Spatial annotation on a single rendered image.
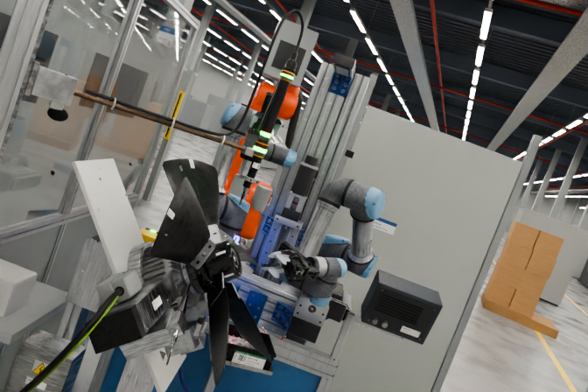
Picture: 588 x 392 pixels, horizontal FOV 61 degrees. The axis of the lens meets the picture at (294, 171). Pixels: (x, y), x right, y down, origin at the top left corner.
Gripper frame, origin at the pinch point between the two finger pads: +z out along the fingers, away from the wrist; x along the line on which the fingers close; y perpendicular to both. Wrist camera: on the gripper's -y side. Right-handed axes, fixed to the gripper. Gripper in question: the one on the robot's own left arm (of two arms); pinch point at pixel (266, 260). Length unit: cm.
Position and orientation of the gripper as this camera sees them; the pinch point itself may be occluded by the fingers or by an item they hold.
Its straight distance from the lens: 178.6
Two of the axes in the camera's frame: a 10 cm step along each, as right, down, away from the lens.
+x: -4.4, 8.2, 3.6
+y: 4.5, 5.5, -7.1
